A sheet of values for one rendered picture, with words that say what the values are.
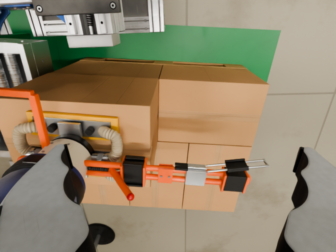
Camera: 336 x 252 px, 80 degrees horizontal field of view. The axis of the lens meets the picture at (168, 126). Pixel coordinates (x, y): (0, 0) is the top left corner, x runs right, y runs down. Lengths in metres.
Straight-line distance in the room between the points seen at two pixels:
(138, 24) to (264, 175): 1.82
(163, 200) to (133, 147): 0.85
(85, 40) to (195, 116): 0.74
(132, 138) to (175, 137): 0.49
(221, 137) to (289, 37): 0.92
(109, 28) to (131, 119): 0.31
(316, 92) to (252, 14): 0.83
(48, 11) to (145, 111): 0.40
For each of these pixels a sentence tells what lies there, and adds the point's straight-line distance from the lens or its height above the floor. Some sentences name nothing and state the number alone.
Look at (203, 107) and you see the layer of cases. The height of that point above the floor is 0.54.
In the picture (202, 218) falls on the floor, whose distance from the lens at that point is 2.66.
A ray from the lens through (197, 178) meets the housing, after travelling 0.72.
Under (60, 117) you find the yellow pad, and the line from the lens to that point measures 0.84.
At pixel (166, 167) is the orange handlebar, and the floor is 1.08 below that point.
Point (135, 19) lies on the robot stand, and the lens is 1.42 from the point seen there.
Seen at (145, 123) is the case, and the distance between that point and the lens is 0.77.
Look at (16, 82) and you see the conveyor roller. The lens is 1.42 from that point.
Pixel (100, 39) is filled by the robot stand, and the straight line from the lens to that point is 0.67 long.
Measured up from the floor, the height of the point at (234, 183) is 1.10.
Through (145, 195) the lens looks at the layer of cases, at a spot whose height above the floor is 0.54.
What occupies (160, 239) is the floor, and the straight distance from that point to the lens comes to 2.98.
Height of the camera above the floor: 1.62
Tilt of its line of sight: 62 degrees down
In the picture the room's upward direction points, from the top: 176 degrees counter-clockwise
